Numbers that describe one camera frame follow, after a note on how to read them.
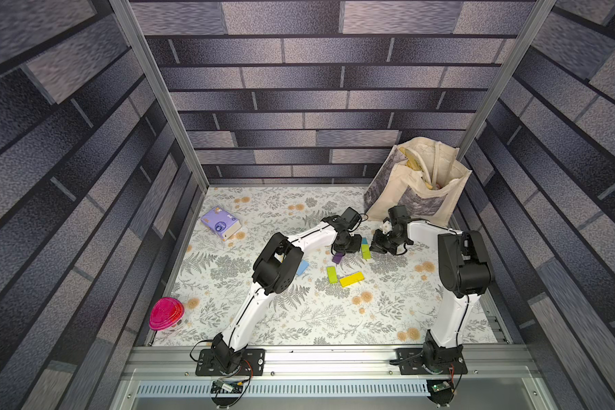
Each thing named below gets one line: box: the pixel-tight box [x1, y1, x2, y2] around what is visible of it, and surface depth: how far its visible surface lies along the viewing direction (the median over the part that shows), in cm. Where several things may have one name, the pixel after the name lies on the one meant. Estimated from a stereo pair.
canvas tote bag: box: [363, 136, 473, 228], surface depth 97 cm
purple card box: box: [200, 205, 242, 241], surface depth 102 cm
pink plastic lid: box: [148, 297, 185, 331], surface depth 75 cm
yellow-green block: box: [339, 271, 365, 288], surface depth 92 cm
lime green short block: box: [361, 244, 372, 260], surface depth 99 cm
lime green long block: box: [326, 265, 339, 284], surface depth 94 cm
